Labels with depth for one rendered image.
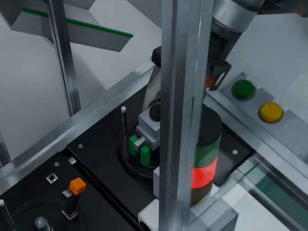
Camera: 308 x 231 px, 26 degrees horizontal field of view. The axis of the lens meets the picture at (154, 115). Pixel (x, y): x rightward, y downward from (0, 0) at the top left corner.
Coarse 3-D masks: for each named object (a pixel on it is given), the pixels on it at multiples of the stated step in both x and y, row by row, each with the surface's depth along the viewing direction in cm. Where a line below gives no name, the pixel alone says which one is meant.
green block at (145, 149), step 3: (144, 147) 113; (147, 147) 113; (141, 150) 113; (144, 150) 113; (147, 150) 113; (141, 153) 114; (144, 153) 113; (147, 153) 113; (141, 156) 115; (144, 156) 114; (147, 156) 114; (141, 159) 116; (144, 159) 115; (147, 159) 115; (141, 162) 117; (144, 162) 116; (147, 162) 116; (144, 165) 117
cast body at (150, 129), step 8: (152, 104) 112; (144, 112) 112; (152, 112) 110; (144, 120) 111; (152, 120) 111; (136, 128) 114; (144, 128) 113; (152, 128) 110; (144, 136) 113; (152, 136) 112; (136, 144) 113; (144, 144) 114; (152, 144) 113
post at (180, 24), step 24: (168, 0) 52; (192, 0) 49; (168, 24) 54; (192, 24) 52; (168, 48) 56; (192, 48) 55; (168, 72) 59; (192, 72) 58; (168, 96) 62; (192, 96) 63; (168, 120) 66; (168, 144) 70; (168, 168) 75; (168, 192) 80; (168, 216) 86
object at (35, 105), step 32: (96, 0) 155; (0, 32) 150; (128, 32) 150; (160, 32) 150; (0, 64) 145; (32, 64) 145; (96, 64) 145; (128, 64) 145; (0, 96) 140; (32, 96) 140; (64, 96) 140; (96, 96) 140; (0, 128) 136; (32, 128) 136
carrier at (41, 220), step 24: (48, 168) 119; (72, 168) 119; (24, 192) 116; (48, 192) 116; (96, 192) 116; (0, 216) 114; (24, 216) 112; (48, 216) 112; (72, 216) 111; (96, 216) 114; (120, 216) 114
